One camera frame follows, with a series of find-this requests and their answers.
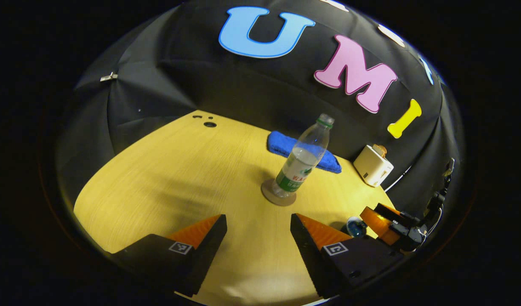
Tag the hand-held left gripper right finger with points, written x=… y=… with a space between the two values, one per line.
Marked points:
x=305 y=246

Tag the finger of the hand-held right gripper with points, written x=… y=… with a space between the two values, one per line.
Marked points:
x=390 y=211
x=377 y=223

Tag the black backdrop cloth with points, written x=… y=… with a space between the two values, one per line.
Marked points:
x=243 y=85

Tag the blue folded towel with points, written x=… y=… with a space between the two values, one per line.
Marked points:
x=281 y=142

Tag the clear plastic water bottle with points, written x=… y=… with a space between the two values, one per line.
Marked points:
x=303 y=161

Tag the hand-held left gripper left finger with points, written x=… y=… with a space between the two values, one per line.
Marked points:
x=211 y=242

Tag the metal binder clip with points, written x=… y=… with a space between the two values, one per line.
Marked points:
x=108 y=77

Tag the white toaster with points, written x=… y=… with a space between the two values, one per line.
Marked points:
x=372 y=168

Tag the round brown coaster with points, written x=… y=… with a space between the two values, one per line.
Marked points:
x=273 y=197

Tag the toast slice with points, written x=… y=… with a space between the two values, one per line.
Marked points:
x=380 y=149

